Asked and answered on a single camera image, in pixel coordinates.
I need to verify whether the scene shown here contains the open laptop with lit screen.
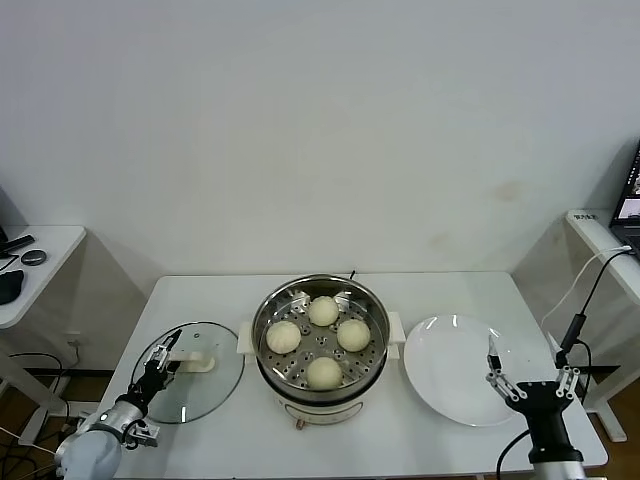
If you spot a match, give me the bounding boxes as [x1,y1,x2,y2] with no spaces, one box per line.
[609,139,640,247]

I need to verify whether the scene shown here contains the grey monitor edge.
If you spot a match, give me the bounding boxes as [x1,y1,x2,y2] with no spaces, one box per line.
[0,182,27,237]

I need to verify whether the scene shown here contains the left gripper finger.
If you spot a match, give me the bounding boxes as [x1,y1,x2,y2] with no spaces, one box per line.
[142,344,165,374]
[160,328,185,375]

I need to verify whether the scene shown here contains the black computer mouse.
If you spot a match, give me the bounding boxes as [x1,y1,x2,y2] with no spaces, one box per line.
[0,268,26,305]

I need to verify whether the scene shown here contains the white steamed baozi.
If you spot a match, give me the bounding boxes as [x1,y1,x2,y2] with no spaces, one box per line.
[308,294,342,327]
[306,356,344,391]
[336,318,372,353]
[266,321,303,355]

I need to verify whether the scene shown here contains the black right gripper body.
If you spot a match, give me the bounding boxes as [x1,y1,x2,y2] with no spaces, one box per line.
[503,379,585,464]

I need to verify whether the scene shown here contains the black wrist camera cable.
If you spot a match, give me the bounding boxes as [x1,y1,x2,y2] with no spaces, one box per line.
[496,429,532,480]

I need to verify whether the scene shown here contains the white round plate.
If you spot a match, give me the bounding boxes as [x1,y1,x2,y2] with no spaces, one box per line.
[403,313,530,428]

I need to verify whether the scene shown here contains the small white side table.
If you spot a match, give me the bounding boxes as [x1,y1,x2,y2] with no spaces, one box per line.
[0,224,89,446]

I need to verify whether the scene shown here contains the stainless steel steamer basket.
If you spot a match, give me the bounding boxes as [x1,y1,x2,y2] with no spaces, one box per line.
[238,273,406,394]

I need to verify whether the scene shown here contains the cream electric cooker base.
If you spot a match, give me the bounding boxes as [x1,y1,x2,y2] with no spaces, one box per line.
[257,344,401,432]

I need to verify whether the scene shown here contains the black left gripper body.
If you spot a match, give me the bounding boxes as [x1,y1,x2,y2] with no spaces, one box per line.
[126,360,175,407]

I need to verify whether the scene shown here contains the black floor cable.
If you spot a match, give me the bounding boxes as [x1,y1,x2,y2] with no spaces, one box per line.
[8,351,72,426]

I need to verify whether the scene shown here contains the thin white cable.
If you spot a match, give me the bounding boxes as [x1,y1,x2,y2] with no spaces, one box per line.
[541,243,634,334]

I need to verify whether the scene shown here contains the black power adapter with cable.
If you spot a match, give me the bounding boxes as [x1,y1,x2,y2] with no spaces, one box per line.
[557,248,632,406]

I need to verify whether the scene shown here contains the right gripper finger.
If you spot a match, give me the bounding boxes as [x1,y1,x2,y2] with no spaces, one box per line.
[546,331,585,400]
[483,333,527,405]

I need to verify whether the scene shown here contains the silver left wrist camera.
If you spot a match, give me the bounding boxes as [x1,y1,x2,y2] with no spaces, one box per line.
[123,418,162,450]

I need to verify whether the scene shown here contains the glass lid with cream handle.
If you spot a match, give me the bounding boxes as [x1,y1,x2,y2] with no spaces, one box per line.
[130,322,246,426]

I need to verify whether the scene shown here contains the white desk with legs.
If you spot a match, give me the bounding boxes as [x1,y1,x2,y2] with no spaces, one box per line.
[567,207,640,444]

